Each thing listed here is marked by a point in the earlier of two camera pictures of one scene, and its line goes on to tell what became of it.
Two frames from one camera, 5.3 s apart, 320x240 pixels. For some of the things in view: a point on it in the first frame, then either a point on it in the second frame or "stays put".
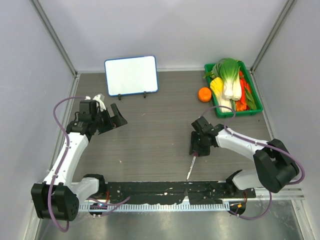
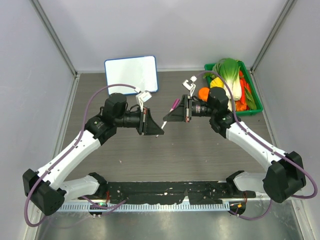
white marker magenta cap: (195, 155) to (175, 105)
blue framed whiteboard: (131, 75) stays put
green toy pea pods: (250, 103) stays put
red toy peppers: (241, 104) stays put
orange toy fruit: (204, 94) stays put
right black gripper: (202, 151) to (183, 113)
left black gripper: (110, 125) to (147, 126)
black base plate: (199, 192) stays put
